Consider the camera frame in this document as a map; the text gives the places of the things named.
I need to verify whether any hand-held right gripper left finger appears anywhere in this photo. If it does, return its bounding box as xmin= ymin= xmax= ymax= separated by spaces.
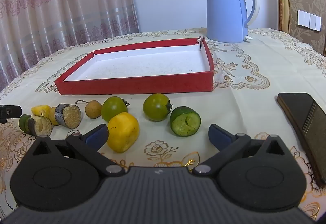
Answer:
xmin=25 ymin=124 xmax=123 ymax=178

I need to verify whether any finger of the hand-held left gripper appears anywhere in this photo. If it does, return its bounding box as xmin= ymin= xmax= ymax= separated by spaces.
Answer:
xmin=0 ymin=105 xmax=22 ymax=124

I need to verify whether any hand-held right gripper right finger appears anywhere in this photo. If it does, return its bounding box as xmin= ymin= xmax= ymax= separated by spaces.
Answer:
xmin=192 ymin=124 xmax=296 ymax=177

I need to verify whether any cucumber piece with end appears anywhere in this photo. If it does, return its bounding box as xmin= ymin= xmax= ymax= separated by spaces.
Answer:
xmin=19 ymin=114 xmax=32 ymax=134

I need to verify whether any brown longan with long stem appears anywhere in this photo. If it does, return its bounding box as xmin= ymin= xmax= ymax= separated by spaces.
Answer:
xmin=76 ymin=100 xmax=102 ymax=119

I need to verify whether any ridged yellow fruit piece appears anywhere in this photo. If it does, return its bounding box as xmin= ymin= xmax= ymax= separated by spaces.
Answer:
xmin=31 ymin=105 xmax=51 ymax=119

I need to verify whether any round yellow fruit piece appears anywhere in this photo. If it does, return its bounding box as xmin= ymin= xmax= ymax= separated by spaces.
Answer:
xmin=107 ymin=112 xmax=140 ymax=153

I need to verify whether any small dark eggplant piece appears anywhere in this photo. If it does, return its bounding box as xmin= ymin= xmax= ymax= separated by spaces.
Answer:
xmin=28 ymin=115 xmax=53 ymax=137

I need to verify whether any green lime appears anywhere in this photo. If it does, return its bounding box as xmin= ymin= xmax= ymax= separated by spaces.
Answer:
xmin=101 ymin=96 xmax=130 ymax=122
xmin=143 ymin=93 xmax=173 ymax=122

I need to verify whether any large dark eggplant piece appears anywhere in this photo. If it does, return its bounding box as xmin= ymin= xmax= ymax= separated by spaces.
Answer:
xmin=55 ymin=103 xmax=82 ymax=130

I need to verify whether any green pepper piece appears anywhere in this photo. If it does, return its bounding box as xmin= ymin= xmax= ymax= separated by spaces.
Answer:
xmin=170 ymin=106 xmax=202 ymax=137

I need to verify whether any stemless brown longan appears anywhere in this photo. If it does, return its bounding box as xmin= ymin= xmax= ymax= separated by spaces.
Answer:
xmin=48 ymin=107 xmax=61 ymax=126

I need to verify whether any red shallow cardboard tray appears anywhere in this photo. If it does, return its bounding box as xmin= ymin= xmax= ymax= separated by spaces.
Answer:
xmin=54 ymin=38 xmax=214 ymax=96

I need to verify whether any embroidered cream tablecloth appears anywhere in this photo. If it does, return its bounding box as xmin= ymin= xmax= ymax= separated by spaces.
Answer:
xmin=0 ymin=27 xmax=326 ymax=224

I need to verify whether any black smartphone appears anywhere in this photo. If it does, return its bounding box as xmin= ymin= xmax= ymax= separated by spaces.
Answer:
xmin=277 ymin=93 xmax=326 ymax=187

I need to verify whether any patterned beige curtain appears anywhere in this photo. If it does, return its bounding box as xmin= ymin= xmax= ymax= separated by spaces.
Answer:
xmin=0 ymin=0 xmax=139 ymax=92

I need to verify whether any light blue electric kettle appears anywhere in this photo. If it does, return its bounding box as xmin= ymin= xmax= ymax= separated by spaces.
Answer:
xmin=205 ymin=0 xmax=260 ymax=43

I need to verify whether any white wall switch panel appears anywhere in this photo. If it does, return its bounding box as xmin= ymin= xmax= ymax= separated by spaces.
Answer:
xmin=297 ymin=9 xmax=322 ymax=31

